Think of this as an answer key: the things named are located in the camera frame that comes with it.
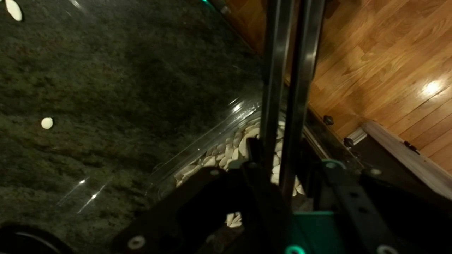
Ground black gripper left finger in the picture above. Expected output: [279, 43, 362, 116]
[245, 135, 266, 188]

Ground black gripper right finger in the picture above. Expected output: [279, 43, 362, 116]
[302, 153, 342, 208]

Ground metal kitchen tongs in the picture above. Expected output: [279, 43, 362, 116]
[258, 0, 328, 200]

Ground clear plastic container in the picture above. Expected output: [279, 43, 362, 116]
[146, 92, 323, 208]

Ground round white bean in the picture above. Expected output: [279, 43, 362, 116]
[40, 115, 56, 131]

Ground glass dish with food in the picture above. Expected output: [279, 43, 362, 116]
[173, 118, 309, 229]

